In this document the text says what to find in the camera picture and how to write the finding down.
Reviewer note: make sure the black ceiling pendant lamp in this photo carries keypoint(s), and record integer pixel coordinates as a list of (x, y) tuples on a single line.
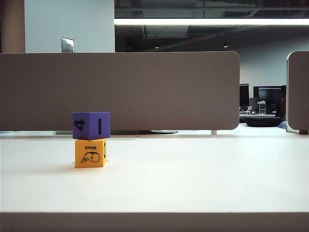
[(225, 45)]

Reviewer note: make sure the brown divider foot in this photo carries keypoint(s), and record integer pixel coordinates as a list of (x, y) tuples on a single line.
[(303, 131)]

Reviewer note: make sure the metal wall plate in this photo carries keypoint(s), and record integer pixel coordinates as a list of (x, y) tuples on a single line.
[(67, 45)]

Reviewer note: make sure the silver monitor stand base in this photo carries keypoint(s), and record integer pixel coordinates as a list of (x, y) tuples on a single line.
[(164, 131)]

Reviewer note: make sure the large dark computer monitor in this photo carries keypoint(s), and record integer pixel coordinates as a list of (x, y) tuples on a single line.
[(271, 95)]

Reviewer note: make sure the purple letter block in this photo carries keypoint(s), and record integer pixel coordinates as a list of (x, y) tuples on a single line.
[(90, 125)]

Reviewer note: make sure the black round cushion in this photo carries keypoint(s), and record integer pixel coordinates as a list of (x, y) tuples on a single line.
[(263, 121)]

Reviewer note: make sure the small dark computer monitor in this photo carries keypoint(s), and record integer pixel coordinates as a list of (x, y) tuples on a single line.
[(243, 94)]

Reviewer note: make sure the yellow whale letter block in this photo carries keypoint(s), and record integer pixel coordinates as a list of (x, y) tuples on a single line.
[(88, 154)]

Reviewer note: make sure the narrow grey desk divider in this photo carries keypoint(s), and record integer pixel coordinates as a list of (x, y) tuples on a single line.
[(299, 91)]

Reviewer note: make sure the wide grey desk divider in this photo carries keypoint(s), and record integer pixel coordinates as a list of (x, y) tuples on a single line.
[(144, 91)]

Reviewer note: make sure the white ceiling light strip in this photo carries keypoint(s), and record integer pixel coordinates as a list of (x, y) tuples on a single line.
[(205, 21)]

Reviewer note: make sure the clear water bottle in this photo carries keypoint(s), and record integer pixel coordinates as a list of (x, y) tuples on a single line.
[(261, 108)]

